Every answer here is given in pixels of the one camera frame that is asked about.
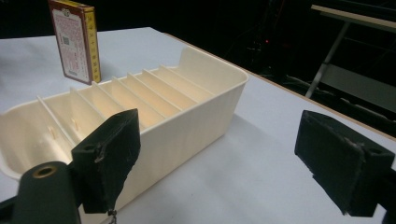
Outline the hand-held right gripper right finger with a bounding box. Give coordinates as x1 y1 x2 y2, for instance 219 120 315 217
293 109 396 217

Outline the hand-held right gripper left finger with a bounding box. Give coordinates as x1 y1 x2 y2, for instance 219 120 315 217
70 108 142 215

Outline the cream plastic divided organizer box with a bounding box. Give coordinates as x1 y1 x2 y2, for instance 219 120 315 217
0 46 249 224

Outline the red and yellow box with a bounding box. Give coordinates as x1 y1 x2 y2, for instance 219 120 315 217
48 0 102 86

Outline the white metal-framed table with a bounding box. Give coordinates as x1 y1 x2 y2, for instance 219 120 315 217
304 4 396 114

